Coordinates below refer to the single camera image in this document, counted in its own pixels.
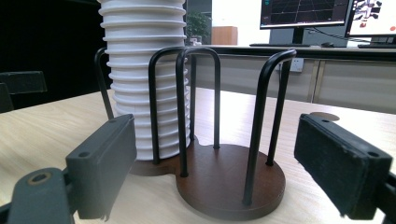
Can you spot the white screen computer monitor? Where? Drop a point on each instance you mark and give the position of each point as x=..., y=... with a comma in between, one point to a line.
x=373, y=18

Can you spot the stack of white paper cups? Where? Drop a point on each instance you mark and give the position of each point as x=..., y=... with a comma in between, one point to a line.
x=137, y=77

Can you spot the dark chair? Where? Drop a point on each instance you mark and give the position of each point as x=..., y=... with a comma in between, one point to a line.
x=21, y=82

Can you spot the green potted plant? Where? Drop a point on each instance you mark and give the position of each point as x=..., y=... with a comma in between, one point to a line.
x=197, y=25

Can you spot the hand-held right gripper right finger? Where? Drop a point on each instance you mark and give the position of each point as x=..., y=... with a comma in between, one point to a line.
x=339, y=165

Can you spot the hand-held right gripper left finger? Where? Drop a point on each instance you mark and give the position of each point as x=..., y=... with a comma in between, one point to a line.
x=99, y=165

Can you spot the white wall socket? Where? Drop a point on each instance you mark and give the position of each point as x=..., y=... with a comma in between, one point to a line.
x=296, y=64

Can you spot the black keyboard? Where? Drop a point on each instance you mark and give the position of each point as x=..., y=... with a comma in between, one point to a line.
x=280, y=45
x=378, y=46

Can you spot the dark screen computer monitor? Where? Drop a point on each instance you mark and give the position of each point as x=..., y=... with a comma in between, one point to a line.
x=305, y=12

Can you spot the black computer mouse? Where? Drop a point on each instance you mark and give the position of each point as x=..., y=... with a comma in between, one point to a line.
x=327, y=44

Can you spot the brown round disc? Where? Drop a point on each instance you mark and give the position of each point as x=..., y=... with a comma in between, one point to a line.
x=327, y=117

